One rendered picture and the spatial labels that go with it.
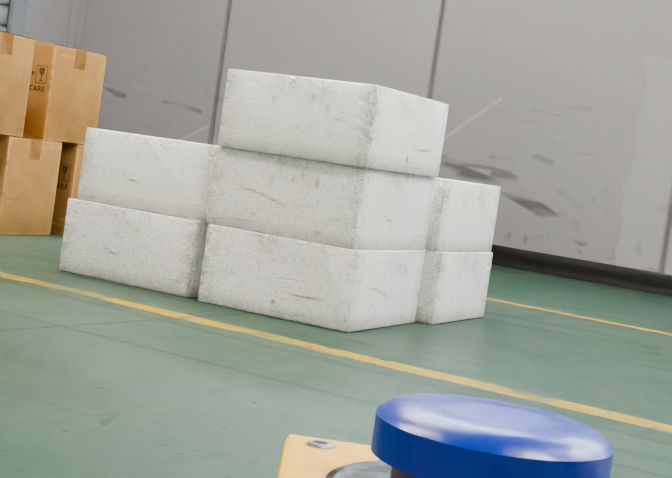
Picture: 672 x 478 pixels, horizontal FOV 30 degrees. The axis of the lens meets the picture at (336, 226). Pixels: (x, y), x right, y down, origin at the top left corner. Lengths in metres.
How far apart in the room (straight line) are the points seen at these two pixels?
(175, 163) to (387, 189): 0.52
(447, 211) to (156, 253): 0.72
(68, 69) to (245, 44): 2.49
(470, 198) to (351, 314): 0.65
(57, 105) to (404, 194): 1.50
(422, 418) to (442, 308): 2.95
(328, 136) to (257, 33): 3.71
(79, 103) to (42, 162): 0.25
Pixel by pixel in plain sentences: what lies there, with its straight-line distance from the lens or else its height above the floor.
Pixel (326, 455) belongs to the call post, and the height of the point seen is 0.31.
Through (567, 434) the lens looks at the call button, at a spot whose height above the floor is 0.33.
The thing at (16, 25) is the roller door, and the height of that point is 0.81.
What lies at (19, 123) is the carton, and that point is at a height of 0.34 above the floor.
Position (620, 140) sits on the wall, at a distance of 5.59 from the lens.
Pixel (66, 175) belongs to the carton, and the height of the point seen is 0.19.
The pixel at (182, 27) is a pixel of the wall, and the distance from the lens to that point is 6.71.
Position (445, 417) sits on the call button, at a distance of 0.21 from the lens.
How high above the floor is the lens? 0.37
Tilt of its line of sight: 3 degrees down
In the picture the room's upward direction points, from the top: 8 degrees clockwise
